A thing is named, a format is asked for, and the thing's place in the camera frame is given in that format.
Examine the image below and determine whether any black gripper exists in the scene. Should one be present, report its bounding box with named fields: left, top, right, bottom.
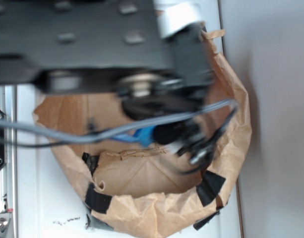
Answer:
left=153, top=119, right=214, bottom=166

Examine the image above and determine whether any blue sponge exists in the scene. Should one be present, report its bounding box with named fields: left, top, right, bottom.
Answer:
left=111, top=126, right=156, bottom=147

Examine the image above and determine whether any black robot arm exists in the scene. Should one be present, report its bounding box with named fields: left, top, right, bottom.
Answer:
left=0, top=0, right=216, bottom=167

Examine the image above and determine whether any brown paper bag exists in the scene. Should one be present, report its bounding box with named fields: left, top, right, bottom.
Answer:
left=32, top=23, right=253, bottom=238

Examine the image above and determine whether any grey cable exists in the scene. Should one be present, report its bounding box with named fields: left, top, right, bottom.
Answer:
left=0, top=99, right=236, bottom=144

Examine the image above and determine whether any aluminium frame rail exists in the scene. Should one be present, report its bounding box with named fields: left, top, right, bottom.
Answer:
left=0, top=86, right=18, bottom=238

